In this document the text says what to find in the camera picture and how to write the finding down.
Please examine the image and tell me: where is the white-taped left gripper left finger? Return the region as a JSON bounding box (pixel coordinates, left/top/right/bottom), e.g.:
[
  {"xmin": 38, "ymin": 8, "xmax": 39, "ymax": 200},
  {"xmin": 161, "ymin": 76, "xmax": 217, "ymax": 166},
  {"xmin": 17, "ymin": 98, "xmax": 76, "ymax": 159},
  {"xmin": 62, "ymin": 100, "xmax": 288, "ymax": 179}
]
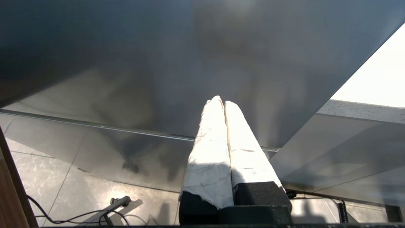
[{"xmin": 179, "ymin": 96, "xmax": 234, "ymax": 226}]

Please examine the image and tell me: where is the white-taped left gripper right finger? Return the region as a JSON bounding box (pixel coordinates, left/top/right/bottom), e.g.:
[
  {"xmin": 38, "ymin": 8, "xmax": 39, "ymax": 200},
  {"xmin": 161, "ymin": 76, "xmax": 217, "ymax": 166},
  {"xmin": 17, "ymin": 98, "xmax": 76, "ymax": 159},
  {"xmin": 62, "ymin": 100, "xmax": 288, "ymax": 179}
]
[{"xmin": 225, "ymin": 101, "xmax": 293, "ymax": 210}]

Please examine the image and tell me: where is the grey under-counter cabinet front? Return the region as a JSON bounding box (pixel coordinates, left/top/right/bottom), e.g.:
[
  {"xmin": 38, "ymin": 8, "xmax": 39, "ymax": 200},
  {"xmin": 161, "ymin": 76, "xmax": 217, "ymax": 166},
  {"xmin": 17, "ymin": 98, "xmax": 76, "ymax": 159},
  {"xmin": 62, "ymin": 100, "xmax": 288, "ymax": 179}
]
[{"xmin": 269, "ymin": 112, "xmax": 405, "ymax": 208}]

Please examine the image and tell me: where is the grey metal stand foot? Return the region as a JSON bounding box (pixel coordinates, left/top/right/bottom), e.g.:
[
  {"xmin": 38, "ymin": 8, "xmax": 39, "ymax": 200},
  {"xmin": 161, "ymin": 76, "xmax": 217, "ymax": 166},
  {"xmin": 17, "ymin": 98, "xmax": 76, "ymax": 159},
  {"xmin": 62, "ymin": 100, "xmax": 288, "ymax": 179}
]
[{"xmin": 84, "ymin": 196, "xmax": 132, "ymax": 226}]

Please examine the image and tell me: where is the steel lower appliance panel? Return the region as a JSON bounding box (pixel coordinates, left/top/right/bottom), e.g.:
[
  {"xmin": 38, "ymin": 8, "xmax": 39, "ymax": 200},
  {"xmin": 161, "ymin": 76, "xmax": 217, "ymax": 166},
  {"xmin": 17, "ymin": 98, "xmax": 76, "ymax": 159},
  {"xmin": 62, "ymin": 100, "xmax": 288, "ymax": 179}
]
[{"xmin": 0, "ymin": 112, "xmax": 277, "ymax": 193}]

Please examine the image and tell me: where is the stainless steel appliance door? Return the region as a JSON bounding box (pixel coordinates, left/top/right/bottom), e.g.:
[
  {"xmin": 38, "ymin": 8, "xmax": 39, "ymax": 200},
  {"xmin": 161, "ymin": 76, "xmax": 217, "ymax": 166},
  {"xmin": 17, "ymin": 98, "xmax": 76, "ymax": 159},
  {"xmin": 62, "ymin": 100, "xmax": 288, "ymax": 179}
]
[{"xmin": 0, "ymin": 0, "xmax": 405, "ymax": 149}]

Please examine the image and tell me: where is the brown wooden panel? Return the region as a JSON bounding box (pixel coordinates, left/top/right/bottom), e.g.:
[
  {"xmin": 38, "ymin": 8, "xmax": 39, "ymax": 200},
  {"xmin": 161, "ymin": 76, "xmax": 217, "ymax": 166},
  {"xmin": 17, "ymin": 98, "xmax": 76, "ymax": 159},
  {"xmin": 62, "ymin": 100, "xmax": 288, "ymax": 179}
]
[{"xmin": 0, "ymin": 123, "xmax": 39, "ymax": 228}]

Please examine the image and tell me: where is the black cable with plug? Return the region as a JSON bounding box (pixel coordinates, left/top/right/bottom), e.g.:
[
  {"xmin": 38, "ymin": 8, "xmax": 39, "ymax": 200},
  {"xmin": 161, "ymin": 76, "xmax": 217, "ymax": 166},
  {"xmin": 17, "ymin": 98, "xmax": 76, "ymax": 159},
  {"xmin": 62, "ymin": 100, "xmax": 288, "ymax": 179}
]
[{"xmin": 286, "ymin": 190, "xmax": 345, "ymax": 203}]

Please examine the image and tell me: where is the black coiled cable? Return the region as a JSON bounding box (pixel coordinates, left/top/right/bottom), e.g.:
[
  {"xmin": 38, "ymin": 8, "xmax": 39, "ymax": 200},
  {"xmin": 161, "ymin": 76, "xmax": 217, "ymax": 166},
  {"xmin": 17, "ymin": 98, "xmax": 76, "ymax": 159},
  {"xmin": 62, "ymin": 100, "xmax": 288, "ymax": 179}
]
[{"xmin": 337, "ymin": 201, "xmax": 349, "ymax": 224}]

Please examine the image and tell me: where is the thin black floor cable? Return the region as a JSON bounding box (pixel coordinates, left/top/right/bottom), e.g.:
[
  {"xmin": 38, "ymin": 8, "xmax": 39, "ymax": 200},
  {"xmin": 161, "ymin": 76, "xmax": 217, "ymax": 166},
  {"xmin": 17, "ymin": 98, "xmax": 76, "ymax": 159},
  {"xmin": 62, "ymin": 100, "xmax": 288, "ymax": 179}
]
[{"xmin": 27, "ymin": 194, "xmax": 131, "ymax": 227}]

